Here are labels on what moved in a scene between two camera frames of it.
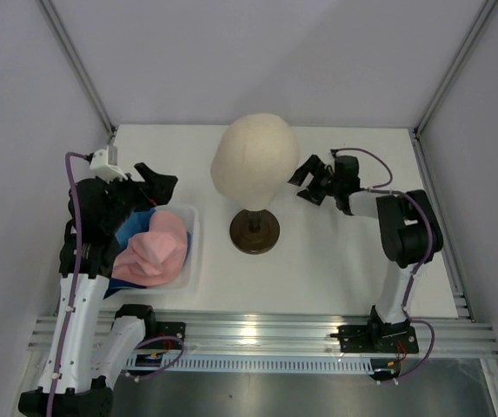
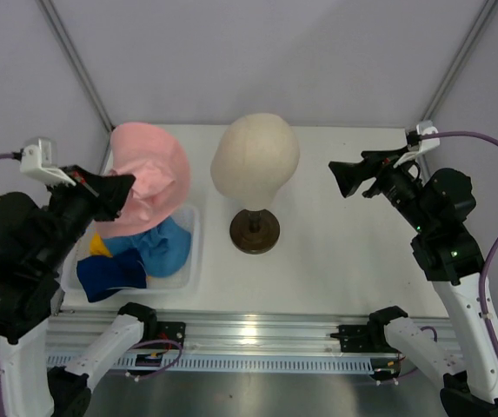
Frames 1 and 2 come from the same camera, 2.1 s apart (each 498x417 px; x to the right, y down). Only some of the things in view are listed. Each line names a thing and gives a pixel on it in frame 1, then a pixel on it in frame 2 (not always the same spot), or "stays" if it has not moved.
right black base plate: x=376 y=338 stays
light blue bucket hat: x=138 y=222 -> x=163 y=248
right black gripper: x=311 y=165 -> x=349 y=175
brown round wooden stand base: x=254 y=232 stays
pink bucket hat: x=156 y=256 -> x=159 y=164
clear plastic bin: x=190 y=279 stays
